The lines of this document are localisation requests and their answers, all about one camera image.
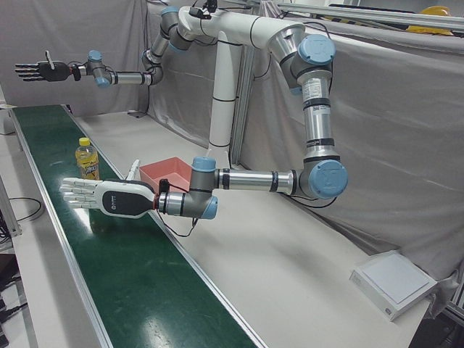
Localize flat white box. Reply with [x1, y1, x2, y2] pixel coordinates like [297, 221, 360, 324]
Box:
[349, 249, 438, 322]

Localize green conveyor belt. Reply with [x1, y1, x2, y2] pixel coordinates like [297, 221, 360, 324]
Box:
[9, 104, 269, 348]

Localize orange drink bottle yellow cap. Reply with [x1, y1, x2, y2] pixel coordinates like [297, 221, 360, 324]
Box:
[75, 136, 101, 181]

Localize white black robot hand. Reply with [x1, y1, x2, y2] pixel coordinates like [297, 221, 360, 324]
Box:
[59, 159, 159, 220]

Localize white robot torso stand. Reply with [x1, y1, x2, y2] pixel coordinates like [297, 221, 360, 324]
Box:
[177, 6, 305, 153]

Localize yellow hard hat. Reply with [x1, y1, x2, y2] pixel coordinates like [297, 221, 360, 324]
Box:
[420, 5, 452, 17]
[407, 24, 454, 37]

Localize gray curtain cloth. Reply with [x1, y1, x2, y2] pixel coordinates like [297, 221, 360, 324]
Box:
[0, 0, 464, 291]

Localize pink plastic basket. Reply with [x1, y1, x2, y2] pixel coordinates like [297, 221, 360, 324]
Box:
[139, 156, 193, 193]

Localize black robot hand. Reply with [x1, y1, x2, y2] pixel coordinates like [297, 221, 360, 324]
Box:
[14, 51, 73, 84]

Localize black head camera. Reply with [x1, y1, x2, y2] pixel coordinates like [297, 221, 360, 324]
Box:
[188, 0, 219, 20]

